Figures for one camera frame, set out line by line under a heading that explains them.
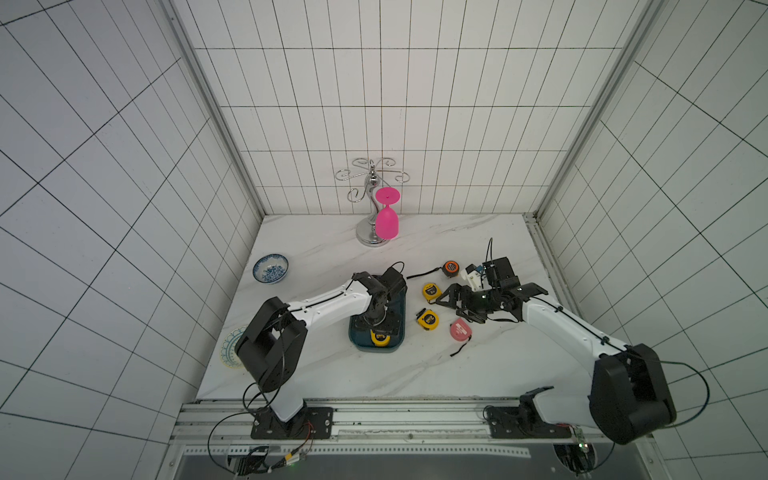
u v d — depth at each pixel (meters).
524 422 0.66
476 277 0.79
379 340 0.85
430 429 0.73
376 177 0.93
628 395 0.41
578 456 0.68
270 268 1.01
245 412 0.67
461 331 0.87
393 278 0.71
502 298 0.64
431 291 0.95
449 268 1.00
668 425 0.43
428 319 0.89
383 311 0.74
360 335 0.85
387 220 0.92
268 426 0.71
